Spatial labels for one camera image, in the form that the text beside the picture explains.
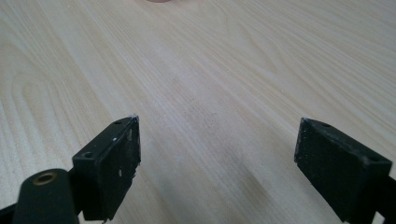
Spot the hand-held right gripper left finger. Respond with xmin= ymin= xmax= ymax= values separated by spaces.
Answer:
xmin=71 ymin=115 xmax=142 ymax=222

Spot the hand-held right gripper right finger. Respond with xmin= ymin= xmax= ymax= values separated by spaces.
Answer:
xmin=293 ymin=117 xmax=393 ymax=224

